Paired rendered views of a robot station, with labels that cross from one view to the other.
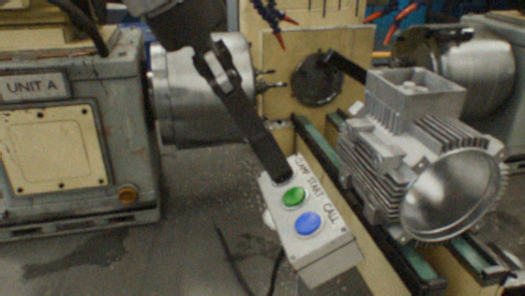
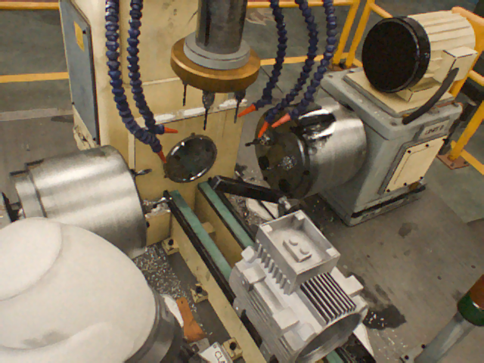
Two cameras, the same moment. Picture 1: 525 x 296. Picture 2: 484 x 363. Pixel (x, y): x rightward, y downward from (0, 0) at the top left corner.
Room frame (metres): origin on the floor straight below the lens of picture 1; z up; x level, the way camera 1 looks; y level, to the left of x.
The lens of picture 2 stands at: (0.15, 0.13, 1.74)
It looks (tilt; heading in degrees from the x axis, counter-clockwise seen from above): 42 degrees down; 334
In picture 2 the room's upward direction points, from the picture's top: 11 degrees clockwise
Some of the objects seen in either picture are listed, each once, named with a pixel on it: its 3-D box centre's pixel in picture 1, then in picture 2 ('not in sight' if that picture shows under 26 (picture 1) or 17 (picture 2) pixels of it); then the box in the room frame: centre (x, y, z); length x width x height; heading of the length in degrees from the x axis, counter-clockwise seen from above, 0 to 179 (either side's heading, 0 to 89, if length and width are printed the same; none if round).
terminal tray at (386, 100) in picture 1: (410, 100); (294, 252); (0.57, -0.24, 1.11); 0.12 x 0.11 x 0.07; 12
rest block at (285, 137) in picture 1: (278, 140); (153, 220); (0.92, -0.05, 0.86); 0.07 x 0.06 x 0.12; 103
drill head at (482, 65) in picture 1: (453, 74); (315, 145); (0.95, -0.49, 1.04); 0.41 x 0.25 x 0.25; 103
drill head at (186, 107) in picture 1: (182, 93); (55, 220); (0.80, 0.18, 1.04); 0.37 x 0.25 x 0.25; 103
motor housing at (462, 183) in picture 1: (412, 163); (295, 296); (0.54, -0.25, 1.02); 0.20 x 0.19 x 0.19; 12
